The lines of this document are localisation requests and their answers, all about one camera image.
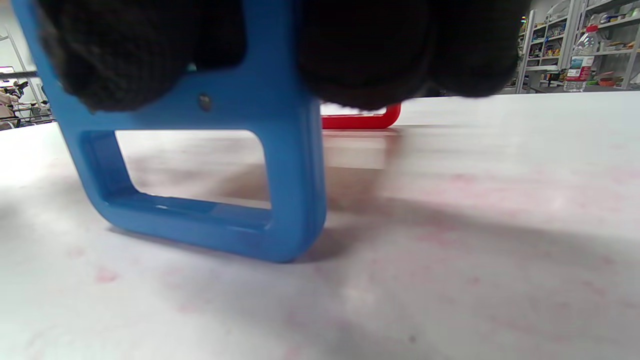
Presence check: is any clear plastic water bottle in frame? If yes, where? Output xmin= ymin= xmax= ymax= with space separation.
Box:
xmin=564 ymin=24 xmax=601 ymax=92

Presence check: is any person's right hand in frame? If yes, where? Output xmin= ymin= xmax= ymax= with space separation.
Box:
xmin=37 ymin=0 xmax=531 ymax=112

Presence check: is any rainbow wooden hammer bench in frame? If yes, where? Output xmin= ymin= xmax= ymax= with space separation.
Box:
xmin=11 ymin=0 xmax=402 ymax=264

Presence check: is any metal storage shelf rack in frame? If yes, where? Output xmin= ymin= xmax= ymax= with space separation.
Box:
xmin=515 ymin=0 xmax=640 ymax=93

